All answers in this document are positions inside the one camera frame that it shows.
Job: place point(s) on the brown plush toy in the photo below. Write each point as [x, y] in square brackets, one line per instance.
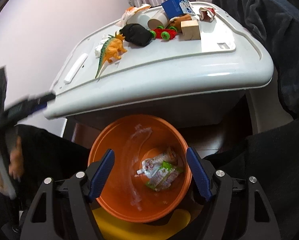
[175, 22]

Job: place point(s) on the red green toy car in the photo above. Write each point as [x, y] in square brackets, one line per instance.
[165, 34]

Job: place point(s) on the white cylindrical jar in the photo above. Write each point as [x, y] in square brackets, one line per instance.
[158, 19]

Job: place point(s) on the orange white plastic bag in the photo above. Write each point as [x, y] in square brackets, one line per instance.
[134, 15]

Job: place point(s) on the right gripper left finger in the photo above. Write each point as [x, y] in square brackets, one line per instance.
[61, 209]

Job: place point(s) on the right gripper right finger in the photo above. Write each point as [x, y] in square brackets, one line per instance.
[235, 208]

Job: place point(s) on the orange green toy dinosaur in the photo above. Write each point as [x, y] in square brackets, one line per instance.
[111, 49]

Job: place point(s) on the orange juice snack pouch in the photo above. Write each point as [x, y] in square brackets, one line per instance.
[150, 166]

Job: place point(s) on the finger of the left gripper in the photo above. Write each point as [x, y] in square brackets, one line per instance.
[29, 106]

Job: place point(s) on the person's black trouser leg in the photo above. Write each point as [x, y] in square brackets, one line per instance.
[37, 155]

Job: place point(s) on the green snack bag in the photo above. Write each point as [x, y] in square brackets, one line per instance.
[163, 178]

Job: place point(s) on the dark blanket on bed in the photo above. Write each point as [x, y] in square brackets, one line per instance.
[275, 23]

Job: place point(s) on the white plastic storage box lid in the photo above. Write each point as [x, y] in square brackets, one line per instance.
[225, 58]

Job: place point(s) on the blue milk carton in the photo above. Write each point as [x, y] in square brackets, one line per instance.
[177, 8]

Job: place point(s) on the red white carton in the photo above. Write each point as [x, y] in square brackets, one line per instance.
[206, 14]

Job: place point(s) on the white tissue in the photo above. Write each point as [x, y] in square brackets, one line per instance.
[98, 46]

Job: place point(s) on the wooden block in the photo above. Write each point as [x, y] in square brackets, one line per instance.
[190, 30]

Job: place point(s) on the person's left hand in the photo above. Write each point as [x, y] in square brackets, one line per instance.
[7, 162]

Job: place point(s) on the black sock bundle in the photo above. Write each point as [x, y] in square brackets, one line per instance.
[136, 34]

